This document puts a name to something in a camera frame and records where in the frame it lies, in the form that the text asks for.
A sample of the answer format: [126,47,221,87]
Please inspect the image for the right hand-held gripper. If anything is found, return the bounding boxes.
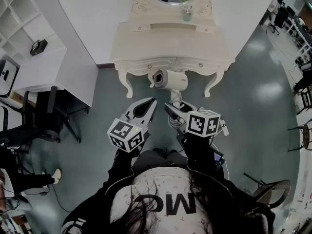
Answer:
[163,100,222,138]

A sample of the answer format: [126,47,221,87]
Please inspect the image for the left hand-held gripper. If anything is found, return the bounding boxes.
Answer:
[106,97,158,154]

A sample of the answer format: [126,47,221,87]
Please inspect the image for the white hair dryer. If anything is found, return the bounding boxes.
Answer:
[148,69,188,129]

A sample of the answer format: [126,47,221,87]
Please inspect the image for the white ornate dressing table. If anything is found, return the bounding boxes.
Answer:
[109,0,236,99]

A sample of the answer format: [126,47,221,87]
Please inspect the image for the person's right forearm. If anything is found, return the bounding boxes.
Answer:
[181,133,230,182]

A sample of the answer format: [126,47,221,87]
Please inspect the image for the person's left forearm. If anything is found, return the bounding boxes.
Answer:
[103,148,143,197]

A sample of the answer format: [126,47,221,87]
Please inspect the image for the person's legs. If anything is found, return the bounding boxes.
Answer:
[133,148,188,170]

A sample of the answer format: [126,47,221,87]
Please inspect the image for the small blue screen device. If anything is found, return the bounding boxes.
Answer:
[214,152,225,167]

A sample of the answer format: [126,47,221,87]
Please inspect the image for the person's torso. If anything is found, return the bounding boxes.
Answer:
[60,152,276,234]

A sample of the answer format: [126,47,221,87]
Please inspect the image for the green vase with flowers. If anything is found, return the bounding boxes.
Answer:
[182,5,195,22]

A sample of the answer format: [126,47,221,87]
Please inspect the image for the black office chair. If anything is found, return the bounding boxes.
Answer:
[0,85,90,153]

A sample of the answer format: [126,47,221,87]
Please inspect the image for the white cubby shelf unit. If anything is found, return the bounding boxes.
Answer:
[0,0,98,107]

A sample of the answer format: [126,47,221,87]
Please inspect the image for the small black box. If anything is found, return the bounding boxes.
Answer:
[29,39,48,57]

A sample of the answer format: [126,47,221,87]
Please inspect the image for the round black metal stool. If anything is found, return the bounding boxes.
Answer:
[287,122,312,152]

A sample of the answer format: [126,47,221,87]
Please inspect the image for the black swivel chair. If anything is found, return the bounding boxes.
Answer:
[267,6,289,36]

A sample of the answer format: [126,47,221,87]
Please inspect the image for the white padded chair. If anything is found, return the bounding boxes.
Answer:
[0,95,27,133]

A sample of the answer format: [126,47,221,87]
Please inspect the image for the white appliance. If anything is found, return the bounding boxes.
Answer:
[0,58,20,97]

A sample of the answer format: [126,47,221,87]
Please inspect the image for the white cable plug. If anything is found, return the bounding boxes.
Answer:
[219,119,230,137]

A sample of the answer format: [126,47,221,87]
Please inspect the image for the black floor cable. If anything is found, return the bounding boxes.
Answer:
[40,186,72,213]

